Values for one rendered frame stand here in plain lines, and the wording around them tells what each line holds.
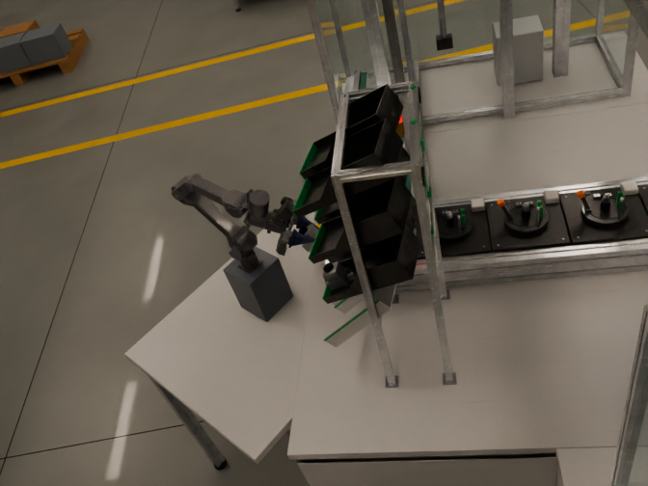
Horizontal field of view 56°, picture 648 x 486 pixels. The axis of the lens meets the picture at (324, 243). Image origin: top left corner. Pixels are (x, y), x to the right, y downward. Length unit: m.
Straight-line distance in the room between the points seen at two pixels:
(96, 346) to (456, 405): 2.39
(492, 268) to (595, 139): 0.85
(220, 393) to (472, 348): 0.80
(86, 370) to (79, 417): 0.29
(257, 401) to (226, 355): 0.24
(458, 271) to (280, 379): 0.67
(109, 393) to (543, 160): 2.40
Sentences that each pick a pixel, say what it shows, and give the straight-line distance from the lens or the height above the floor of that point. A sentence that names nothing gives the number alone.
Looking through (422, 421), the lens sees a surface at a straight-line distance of 1.82.
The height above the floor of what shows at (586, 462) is 0.86.
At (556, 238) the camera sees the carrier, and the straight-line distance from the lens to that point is 2.09.
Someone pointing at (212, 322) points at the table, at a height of 0.86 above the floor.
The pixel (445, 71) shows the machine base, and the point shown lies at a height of 0.86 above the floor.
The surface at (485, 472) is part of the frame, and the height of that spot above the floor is 0.73.
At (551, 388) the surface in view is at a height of 0.86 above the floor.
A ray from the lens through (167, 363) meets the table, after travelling 2.21.
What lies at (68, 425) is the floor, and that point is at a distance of 3.48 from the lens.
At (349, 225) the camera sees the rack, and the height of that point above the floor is 1.52.
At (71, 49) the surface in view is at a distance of 7.36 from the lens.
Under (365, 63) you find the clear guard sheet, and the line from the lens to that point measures 3.28.
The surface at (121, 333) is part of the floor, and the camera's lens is 3.71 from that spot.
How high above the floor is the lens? 2.44
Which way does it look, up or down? 42 degrees down
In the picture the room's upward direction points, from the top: 18 degrees counter-clockwise
